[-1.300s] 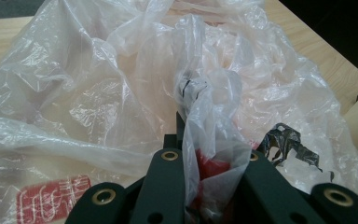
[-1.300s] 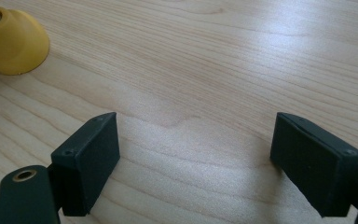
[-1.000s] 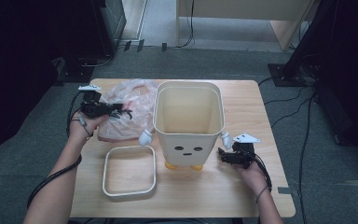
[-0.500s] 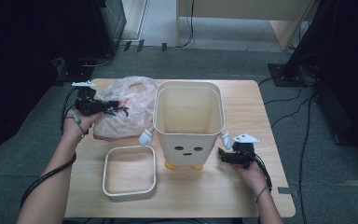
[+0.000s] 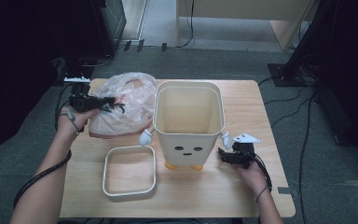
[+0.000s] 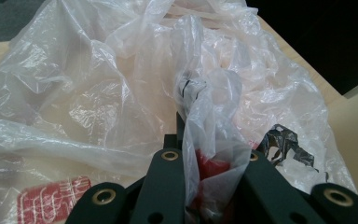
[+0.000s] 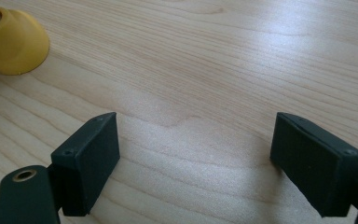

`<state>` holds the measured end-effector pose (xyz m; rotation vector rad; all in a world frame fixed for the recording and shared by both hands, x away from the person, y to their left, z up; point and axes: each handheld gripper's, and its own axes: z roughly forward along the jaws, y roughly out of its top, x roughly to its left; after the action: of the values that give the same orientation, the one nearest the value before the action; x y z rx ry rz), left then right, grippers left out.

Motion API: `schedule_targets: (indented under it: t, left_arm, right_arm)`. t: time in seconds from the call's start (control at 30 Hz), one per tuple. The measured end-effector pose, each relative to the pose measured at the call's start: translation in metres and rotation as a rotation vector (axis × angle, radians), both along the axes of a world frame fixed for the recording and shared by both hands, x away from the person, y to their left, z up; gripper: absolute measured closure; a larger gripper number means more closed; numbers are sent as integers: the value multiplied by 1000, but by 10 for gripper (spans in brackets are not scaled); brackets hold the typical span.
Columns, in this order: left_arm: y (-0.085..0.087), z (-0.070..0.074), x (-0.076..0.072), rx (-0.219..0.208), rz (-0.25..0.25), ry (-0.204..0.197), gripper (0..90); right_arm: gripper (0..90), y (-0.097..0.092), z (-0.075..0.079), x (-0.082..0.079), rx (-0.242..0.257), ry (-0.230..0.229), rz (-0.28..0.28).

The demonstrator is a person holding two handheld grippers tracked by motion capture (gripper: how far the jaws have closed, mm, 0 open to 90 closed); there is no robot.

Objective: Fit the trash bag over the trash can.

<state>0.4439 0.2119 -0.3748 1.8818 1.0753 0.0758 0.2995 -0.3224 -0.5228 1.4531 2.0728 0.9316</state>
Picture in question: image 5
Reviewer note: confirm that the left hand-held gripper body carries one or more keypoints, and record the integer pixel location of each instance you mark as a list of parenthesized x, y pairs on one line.
[(84, 101)]

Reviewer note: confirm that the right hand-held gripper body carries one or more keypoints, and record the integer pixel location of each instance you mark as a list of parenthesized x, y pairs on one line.
[(245, 154)]

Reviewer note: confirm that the clear plastic bag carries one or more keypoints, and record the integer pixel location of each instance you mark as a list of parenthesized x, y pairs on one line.
[(124, 93)]

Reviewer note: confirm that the white bin with face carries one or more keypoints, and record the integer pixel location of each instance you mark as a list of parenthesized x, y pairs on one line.
[(188, 149)]

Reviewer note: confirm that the person's right hand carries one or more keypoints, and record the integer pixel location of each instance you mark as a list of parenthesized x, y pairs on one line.
[(252, 176)]

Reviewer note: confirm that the person's left hand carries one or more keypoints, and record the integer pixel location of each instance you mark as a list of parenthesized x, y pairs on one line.
[(73, 123)]

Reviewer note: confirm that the black metal stand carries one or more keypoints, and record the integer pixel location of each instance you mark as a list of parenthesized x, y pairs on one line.
[(71, 67), (289, 74)]

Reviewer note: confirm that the grey tape piece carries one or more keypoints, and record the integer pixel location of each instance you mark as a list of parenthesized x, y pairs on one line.
[(284, 190)]

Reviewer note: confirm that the dark glass cabinet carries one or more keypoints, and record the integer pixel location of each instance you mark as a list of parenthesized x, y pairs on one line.
[(112, 21)]

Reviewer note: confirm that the dark floor box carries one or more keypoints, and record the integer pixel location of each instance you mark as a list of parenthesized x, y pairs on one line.
[(334, 112)]

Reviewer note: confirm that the beige wooden desk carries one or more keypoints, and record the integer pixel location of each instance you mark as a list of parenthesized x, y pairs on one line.
[(245, 7)]

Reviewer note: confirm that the black floor bracket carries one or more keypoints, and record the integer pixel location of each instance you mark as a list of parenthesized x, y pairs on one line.
[(140, 45), (127, 45), (164, 47)]

